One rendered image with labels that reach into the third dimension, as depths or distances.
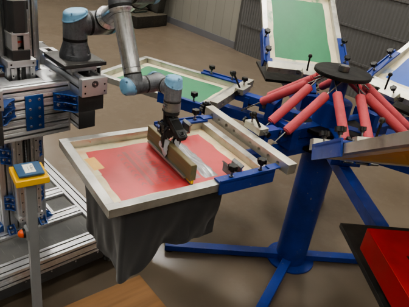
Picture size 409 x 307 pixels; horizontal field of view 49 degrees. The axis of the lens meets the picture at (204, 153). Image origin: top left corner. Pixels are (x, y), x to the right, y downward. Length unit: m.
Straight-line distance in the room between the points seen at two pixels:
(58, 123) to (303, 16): 2.05
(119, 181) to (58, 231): 1.01
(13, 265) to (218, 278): 1.18
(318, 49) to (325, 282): 1.61
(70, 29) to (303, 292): 2.01
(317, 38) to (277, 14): 0.35
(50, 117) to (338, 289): 2.01
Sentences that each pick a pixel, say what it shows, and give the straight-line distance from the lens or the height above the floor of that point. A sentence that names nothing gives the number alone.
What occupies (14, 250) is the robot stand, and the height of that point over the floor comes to 0.21.
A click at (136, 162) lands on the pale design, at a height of 0.95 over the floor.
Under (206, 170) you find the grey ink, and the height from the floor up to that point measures 0.96.
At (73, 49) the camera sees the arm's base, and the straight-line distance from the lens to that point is 2.27.
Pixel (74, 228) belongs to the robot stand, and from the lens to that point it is 2.82.
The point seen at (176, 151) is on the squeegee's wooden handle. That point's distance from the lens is 1.91.
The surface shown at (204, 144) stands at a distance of 2.22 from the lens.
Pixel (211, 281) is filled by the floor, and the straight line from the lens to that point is 2.83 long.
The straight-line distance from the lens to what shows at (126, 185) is 1.84.
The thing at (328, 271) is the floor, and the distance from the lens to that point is 3.15.
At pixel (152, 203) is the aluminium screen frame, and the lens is 1.71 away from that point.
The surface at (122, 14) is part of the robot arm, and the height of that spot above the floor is 1.56.
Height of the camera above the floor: 1.95
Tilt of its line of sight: 28 degrees down
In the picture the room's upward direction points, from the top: 9 degrees clockwise
